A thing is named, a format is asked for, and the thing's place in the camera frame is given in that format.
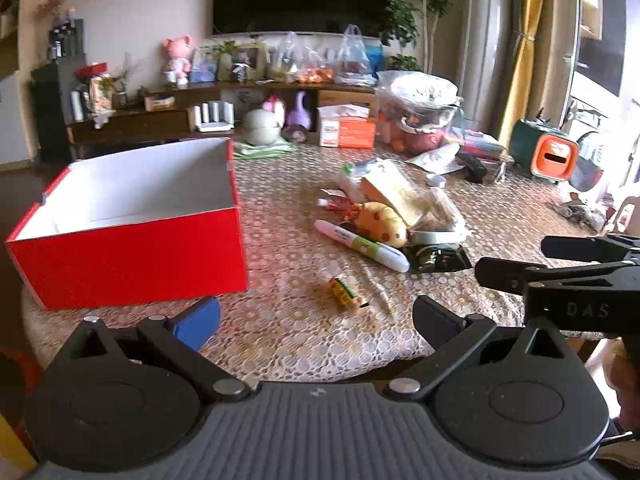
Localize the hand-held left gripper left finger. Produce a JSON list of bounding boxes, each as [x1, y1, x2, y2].
[[47, 296, 252, 404]]

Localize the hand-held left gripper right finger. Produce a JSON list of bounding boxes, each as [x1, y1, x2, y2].
[[387, 295, 583, 403]]

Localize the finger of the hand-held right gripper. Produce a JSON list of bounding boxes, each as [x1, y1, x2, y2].
[[541, 234, 640, 263], [475, 256, 640, 297]]

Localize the grey correction tape dispenser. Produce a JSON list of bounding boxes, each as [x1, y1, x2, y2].
[[406, 230, 473, 273]]

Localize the yellow green battery pack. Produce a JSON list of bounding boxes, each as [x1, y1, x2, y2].
[[327, 277, 370, 311]]

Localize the red cardboard box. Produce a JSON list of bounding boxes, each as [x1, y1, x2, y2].
[[5, 136, 249, 311]]

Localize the yellow spotted plush toy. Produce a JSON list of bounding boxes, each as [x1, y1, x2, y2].
[[350, 201, 408, 248]]

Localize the white marker pen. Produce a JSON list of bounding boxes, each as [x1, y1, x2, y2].
[[314, 219, 411, 273]]

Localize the cotton swab pack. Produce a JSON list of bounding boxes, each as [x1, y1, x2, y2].
[[361, 159, 468, 241]]

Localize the white orange green packet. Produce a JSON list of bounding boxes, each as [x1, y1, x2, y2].
[[336, 159, 386, 201]]

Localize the thin pale stick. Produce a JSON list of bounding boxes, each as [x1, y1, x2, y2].
[[361, 266, 396, 313]]

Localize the green orange bin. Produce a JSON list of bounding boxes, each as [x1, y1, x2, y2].
[[509, 119, 580, 183]]

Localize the clear metal tongs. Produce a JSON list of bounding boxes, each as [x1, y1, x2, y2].
[[492, 155, 516, 183]]

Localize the colourful flat packet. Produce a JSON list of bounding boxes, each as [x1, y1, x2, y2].
[[452, 129, 508, 161]]

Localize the white pouch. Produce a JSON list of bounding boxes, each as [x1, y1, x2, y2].
[[406, 142, 463, 175]]

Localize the folded green cloth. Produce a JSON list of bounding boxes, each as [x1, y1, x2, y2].
[[234, 139, 298, 157]]

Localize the large clear plastic bag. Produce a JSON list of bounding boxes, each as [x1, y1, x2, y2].
[[375, 71, 463, 156]]

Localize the orange white tissue box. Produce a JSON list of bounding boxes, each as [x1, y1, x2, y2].
[[318, 105, 377, 150]]

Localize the stacked green bowls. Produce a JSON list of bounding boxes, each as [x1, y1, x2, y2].
[[242, 109, 282, 147]]

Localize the white router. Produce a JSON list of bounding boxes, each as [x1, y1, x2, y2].
[[194, 101, 236, 133]]

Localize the yellow curtain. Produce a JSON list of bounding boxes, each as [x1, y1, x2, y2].
[[497, 0, 551, 146]]

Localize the wooden television cabinet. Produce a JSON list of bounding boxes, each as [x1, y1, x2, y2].
[[66, 81, 379, 158]]

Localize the white standing air conditioner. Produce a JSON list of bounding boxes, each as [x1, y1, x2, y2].
[[462, 0, 523, 136]]

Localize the purple gourd vase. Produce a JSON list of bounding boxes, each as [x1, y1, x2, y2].
[[286, 91, 312, 128]]

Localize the dark vase with twigs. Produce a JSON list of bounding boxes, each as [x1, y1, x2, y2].
[[116, 55, 137, 109]]

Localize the printed snack bag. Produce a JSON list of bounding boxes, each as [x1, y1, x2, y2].
[[87, 72, 117, 123]]

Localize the blue picture card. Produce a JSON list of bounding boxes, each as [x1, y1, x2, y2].
[[192, 49, 219, 83]]

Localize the pink plush pig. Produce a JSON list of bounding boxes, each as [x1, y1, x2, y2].
[[162, 36, 193, 86]]

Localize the small green potted plant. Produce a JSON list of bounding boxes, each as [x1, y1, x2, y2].
[[207, 37, 240, 81]]

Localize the clear bag of oranges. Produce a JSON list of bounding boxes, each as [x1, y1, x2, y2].
[[267, 32, 333, 83]]

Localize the potted green tree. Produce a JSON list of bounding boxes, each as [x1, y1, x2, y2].
[[380, 0, 461, 73]]

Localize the black appliance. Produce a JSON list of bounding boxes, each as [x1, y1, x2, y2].
[[47, 17, 85, 61]]

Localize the pink dried flowers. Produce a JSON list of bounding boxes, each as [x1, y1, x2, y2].
[[36, 0, 77, 22]]

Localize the clear handled plastic bag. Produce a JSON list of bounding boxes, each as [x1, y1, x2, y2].
[[334, 24, 378, 86]]

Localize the beige photo frame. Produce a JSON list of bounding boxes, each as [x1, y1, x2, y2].
[[235, 42, 268, 81]]

